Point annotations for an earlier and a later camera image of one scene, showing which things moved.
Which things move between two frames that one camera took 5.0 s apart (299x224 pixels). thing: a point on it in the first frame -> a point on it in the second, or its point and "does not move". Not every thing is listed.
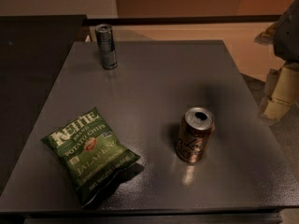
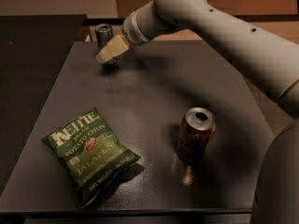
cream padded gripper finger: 285,92 -> 139,27
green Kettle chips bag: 93,155 does not move
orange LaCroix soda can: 195,132 does not move
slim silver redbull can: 107,46 does not move
